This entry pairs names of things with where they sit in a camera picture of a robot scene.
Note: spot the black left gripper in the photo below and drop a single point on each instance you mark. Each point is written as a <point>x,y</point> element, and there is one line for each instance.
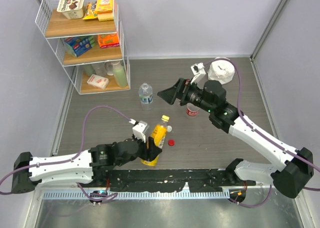
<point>150,154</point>

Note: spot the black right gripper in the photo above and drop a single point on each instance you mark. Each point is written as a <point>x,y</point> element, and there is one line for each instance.
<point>170,94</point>

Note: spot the yellow juice bottle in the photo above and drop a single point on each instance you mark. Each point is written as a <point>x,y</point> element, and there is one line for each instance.
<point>159,134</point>

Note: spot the red bottle cap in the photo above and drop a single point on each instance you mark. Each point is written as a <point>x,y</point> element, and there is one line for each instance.
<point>171,142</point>

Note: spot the clear bottle blue white label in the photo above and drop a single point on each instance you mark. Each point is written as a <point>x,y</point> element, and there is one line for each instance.
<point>146,96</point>

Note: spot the clear bottle red label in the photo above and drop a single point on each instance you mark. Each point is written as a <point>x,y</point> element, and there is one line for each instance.
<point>192,110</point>

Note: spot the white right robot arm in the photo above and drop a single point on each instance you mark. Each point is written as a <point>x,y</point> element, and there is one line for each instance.
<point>289,169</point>

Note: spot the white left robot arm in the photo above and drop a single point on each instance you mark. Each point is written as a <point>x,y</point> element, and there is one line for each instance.
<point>87,168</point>

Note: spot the green drink bottle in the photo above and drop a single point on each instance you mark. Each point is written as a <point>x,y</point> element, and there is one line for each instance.
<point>119,74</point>

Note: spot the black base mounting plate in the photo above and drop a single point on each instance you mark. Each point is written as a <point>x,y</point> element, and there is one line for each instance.
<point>172,180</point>

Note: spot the clear bottles on bottom shelf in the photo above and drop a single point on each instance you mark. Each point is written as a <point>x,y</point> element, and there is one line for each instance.
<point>100,69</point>

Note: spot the white pink tissue pack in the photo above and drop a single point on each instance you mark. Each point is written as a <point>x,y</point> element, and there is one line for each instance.
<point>97,81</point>

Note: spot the orange snack box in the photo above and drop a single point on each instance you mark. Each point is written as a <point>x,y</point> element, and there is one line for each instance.
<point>108,41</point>

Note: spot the blue green box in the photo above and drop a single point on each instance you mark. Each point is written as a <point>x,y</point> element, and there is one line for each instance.
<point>77,46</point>

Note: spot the yellow orange cracker box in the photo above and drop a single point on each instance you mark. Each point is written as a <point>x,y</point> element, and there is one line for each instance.
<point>105,10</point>

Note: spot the yellow snack bag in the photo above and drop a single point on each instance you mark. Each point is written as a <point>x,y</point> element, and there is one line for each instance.
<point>90,11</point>

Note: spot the white yogurt tub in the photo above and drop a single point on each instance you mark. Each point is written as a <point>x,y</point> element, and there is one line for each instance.
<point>71,9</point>

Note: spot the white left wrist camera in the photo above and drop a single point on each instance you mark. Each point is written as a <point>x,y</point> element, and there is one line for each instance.
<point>139,129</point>

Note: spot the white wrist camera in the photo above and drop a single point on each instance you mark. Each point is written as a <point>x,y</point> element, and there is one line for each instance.
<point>139,129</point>
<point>198,71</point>

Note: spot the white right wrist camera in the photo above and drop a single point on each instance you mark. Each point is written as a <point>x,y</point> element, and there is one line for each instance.
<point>198,71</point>

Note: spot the white wire shelf rack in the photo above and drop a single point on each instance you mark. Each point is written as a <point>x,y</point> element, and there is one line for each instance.
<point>56,27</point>

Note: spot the white slotted cable duct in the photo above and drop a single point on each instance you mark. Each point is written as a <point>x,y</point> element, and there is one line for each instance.
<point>184,194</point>

